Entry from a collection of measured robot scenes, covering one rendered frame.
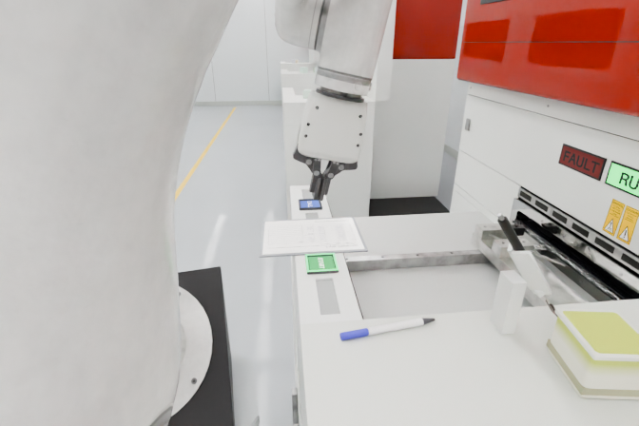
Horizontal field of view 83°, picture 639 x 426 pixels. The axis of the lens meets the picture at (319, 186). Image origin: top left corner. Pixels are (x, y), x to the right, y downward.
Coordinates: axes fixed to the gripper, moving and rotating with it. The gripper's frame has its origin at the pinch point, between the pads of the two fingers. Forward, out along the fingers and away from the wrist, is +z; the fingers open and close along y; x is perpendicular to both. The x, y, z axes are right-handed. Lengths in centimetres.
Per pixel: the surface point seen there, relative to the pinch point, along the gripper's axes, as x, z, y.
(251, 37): -796, -19, 69
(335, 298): 8.9, 15.2, -4.9
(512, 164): -35, -3, -59
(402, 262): -17.0, 22.5, -27.6
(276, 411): -44, 112, -11
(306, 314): 12.6, 15.8, -0.1
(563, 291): 2, 13, -52
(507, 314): 20.0, 6.4, -25.1
